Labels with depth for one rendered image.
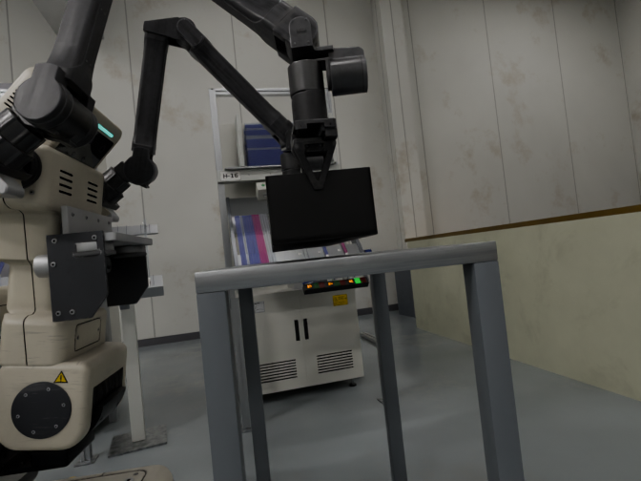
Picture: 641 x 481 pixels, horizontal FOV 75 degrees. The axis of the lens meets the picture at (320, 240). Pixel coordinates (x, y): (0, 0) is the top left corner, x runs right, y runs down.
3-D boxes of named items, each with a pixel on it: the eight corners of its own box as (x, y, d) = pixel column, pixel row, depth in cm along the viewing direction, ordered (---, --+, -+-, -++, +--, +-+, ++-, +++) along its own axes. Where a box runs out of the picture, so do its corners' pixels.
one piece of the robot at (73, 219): (26, 325, 75) (17, 206, 75) (92, 307, 102) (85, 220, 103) (119, 315, 77) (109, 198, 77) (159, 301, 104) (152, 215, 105)
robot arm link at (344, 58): (294, 53, 75) (287, 17, 66) (357, 45, 74) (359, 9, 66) (299, 113, 72) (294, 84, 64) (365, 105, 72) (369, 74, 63)
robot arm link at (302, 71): (288, 71, 71) (284, 55, 65) (328, 66, 71) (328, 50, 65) (293, 111, 71) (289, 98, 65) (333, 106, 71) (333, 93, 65)
